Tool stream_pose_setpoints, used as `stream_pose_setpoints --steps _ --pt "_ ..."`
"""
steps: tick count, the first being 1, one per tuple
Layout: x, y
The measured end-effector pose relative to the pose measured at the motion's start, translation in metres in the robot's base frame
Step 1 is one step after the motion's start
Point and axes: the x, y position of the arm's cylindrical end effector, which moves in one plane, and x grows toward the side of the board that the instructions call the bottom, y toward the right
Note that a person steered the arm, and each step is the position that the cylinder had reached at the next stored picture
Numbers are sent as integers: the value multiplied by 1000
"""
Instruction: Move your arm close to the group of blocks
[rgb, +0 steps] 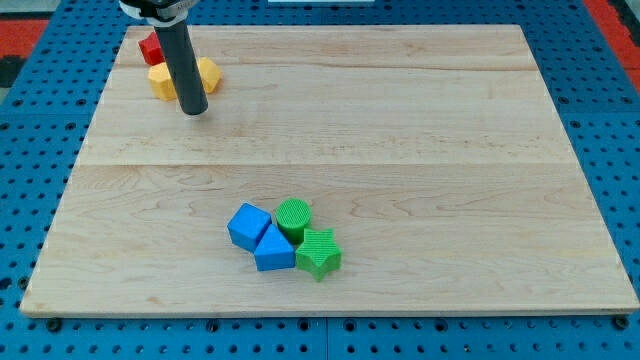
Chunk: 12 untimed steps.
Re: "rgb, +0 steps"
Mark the wooden board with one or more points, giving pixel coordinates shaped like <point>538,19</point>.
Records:
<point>434,152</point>

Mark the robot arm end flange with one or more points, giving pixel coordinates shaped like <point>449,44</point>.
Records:
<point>158,13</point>

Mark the yellow hexagon block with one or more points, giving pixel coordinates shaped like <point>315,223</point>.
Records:
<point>210,74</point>
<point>161,82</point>

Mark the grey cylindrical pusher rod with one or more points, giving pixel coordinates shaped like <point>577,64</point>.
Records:
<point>179,55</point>

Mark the blue triangle block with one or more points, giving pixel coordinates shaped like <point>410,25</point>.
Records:
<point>274,252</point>

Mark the yellow hexagon block right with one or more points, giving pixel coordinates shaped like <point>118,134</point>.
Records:
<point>210,74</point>

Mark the blue cube block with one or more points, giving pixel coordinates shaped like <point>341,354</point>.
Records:
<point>247,226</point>

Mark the yellow hexagon block left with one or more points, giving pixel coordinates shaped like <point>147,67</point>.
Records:
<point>161,82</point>

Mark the green cylinder block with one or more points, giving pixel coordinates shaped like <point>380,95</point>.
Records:
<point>293,216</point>

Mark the green star block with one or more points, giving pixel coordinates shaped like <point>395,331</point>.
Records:
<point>318,254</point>

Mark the red block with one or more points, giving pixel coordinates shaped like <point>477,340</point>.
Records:
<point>151,49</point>

